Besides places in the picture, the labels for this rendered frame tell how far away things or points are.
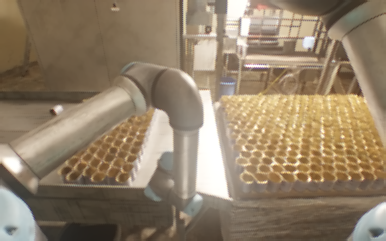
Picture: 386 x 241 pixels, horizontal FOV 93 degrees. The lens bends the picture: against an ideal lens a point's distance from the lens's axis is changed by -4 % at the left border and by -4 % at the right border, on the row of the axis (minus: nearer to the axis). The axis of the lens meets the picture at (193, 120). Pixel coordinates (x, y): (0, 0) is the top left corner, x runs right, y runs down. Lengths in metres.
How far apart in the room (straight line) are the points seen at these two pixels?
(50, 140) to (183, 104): 0.27
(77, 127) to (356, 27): 0.52
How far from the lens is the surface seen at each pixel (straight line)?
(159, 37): 3.39
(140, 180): 1.13
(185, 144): 0.52
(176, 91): 0.45
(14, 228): 0.31
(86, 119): 0.44
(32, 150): 0.43
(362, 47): 0.41
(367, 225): 0.32
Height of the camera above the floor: 1.89
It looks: 30 degrees down
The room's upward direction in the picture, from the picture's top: 1 degrees clockwise
